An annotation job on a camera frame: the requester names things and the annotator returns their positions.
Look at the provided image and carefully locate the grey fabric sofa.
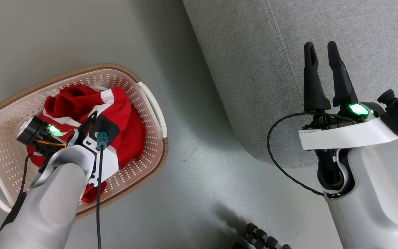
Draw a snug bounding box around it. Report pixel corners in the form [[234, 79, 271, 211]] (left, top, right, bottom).
[[182, 0, 398, 168]]

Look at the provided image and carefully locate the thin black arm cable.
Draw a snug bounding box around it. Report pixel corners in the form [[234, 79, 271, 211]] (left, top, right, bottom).
[[0, 153, 34, 242]]

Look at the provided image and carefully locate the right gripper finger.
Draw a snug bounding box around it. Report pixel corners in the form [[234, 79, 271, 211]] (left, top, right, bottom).
[[327, 41, 359, 108], [303, 41, 332, 112]]

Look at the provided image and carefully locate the black segmented cable chain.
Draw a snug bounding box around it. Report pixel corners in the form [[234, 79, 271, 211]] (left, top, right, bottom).
[[243, 223, 293, 249]]

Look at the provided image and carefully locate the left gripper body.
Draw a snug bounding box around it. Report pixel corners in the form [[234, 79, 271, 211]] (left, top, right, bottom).
[[16, 115, 119, 188]]

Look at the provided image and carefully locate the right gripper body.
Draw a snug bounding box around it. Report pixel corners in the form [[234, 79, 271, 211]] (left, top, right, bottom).
[[298, 102, 398, 151]]

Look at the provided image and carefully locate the black camera cable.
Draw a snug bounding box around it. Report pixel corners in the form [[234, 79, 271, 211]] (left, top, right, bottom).
[[95, 144, 105, 249]]

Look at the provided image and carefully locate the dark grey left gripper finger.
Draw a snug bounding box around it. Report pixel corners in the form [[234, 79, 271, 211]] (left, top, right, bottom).
[[76, 112, 98, 144]]

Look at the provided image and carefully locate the thin black looped cable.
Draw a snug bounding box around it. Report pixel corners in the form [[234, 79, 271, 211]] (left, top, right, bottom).
[[266, 111, 358, 197]]

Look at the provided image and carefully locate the cream perforated laundry basket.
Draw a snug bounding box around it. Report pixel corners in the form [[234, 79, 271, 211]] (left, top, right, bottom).
[[0, 63, 169, 220]]

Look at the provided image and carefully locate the red and white garment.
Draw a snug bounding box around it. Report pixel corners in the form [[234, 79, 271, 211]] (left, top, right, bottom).
[[26, 85, 148, 204]]

